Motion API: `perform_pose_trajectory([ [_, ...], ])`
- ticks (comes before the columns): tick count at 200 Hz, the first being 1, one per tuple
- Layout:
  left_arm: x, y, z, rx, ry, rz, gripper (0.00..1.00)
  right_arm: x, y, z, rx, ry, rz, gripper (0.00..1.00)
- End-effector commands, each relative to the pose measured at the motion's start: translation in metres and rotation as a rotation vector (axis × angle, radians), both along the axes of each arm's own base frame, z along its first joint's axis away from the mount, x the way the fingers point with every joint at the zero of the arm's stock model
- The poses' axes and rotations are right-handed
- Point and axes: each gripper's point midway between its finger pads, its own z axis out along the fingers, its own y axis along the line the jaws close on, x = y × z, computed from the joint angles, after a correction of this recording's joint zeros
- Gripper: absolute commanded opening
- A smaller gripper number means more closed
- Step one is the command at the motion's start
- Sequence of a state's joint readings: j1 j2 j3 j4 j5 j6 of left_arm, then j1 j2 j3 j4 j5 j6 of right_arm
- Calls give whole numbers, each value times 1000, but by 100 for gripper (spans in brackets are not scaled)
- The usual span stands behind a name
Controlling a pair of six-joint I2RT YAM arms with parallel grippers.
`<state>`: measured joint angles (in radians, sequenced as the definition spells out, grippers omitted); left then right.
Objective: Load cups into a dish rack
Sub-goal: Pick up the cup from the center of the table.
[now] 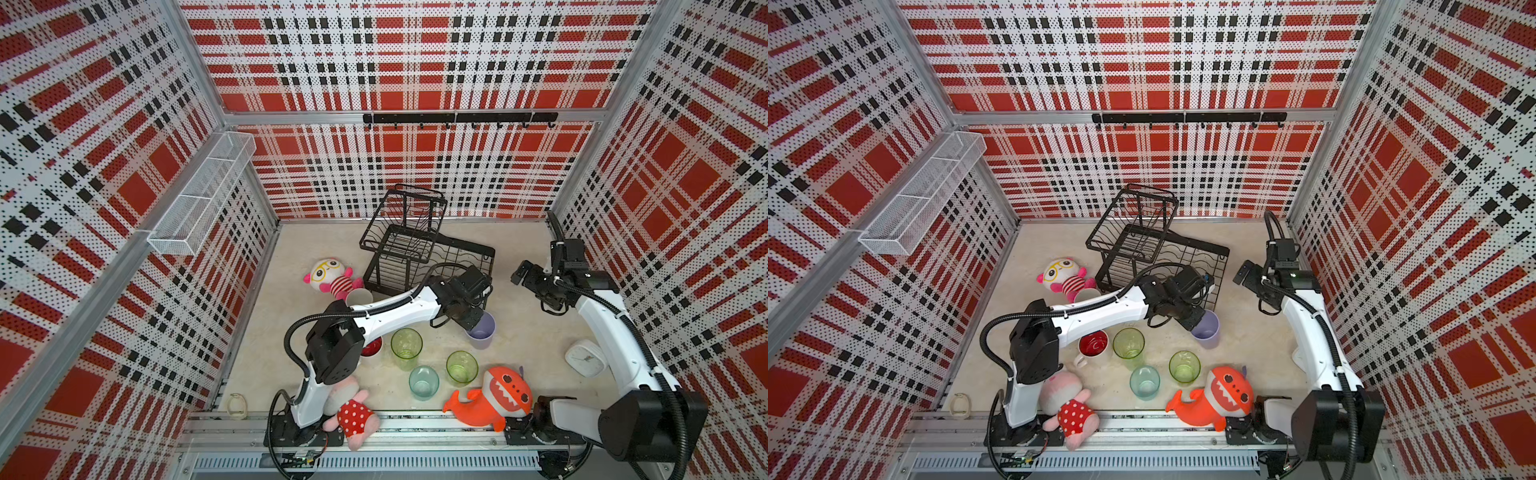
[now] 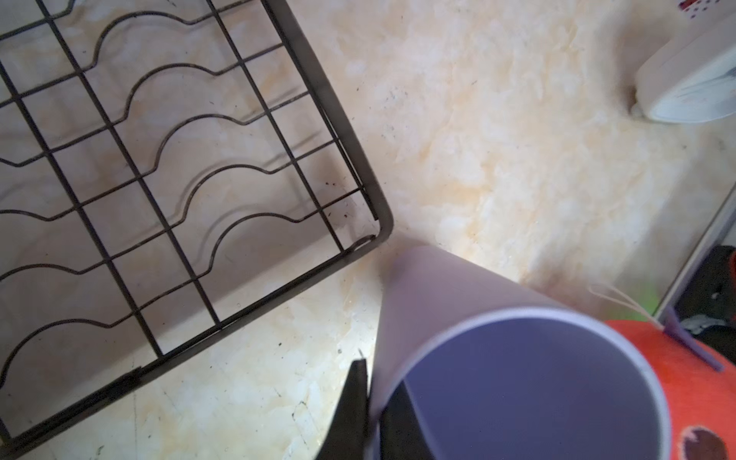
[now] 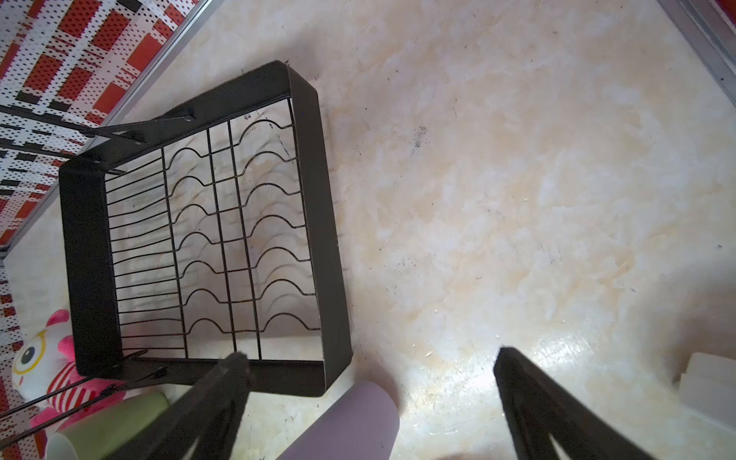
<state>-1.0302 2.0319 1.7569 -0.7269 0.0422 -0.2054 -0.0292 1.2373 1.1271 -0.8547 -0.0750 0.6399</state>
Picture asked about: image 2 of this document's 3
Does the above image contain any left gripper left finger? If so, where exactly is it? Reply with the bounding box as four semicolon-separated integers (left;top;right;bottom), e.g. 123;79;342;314
315;358;368;460

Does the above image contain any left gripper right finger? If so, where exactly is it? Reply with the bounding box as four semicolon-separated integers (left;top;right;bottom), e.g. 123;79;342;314
379;383;434;460

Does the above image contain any lavender plastic cup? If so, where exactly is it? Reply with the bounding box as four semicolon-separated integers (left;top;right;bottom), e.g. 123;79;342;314
369;246;672;459

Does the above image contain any red shark plush toy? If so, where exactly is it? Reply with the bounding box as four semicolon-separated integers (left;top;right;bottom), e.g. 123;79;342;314
607;320;735;459

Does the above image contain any white square clock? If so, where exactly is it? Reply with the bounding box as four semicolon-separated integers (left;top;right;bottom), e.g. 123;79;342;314
632;1;735;125

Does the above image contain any black wire dish rack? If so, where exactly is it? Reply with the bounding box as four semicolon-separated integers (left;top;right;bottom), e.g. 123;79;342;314
1;1;394;459

